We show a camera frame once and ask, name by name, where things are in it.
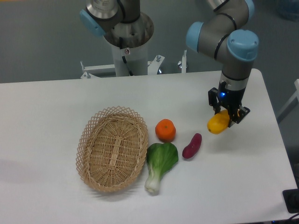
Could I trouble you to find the black device at table edge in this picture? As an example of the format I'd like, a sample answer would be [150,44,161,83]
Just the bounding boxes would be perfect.
[282,189,299,214]

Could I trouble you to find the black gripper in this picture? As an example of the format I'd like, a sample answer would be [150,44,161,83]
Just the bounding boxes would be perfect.
[208,79,250,128]

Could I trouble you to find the green bok choy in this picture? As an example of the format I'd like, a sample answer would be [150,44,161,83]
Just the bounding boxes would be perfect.
[144,142,178,195]

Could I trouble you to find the white metal base frame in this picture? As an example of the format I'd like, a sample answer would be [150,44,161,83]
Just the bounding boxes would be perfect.
[80,49,188,79]

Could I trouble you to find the woven wicker basket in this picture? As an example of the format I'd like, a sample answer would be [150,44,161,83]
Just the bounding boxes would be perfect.
[76,106,149,192]

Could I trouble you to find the white frame at right edge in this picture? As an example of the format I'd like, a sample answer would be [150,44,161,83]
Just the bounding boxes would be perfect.
[276,79,299,124]

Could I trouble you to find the yellow mango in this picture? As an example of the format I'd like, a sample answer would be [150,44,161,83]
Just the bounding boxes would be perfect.
[207,110,230,134]

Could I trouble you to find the orange tangerine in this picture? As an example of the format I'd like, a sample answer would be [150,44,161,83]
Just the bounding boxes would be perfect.
[155,119,176,142]

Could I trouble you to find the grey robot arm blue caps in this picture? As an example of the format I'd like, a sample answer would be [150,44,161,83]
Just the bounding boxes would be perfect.
[79,0,259,126]

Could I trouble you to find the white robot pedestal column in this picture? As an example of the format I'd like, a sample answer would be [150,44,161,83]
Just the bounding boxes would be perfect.
[102,11,155,77]

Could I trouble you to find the purple sweet potato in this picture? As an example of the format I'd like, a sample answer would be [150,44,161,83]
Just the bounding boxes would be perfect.
[182,133,202,159]

